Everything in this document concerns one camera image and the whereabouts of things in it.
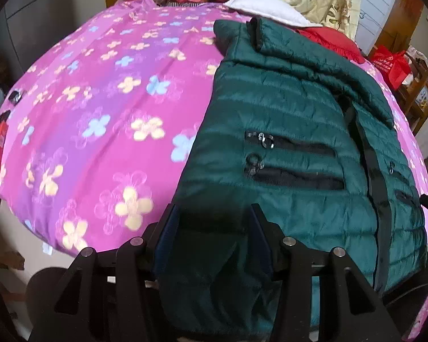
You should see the dark green puffer jacket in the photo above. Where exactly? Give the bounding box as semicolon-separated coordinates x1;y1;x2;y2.
158;19;427;338

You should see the wooden shelf rack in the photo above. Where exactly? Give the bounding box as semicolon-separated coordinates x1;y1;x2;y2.
397;52;428;136

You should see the red shopping bag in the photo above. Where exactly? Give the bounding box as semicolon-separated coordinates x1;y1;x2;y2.
370;45;411;90

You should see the pink floral bed sheet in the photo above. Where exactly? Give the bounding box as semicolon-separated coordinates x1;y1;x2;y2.
0;0;428;256

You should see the red ruffled cushion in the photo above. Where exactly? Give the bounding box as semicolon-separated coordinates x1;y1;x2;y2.
295;26;366;64

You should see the white pillow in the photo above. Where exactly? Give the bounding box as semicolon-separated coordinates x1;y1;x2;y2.
224;0;322;28

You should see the grey wardrobe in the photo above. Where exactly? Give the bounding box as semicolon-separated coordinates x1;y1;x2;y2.
0;0;106;89

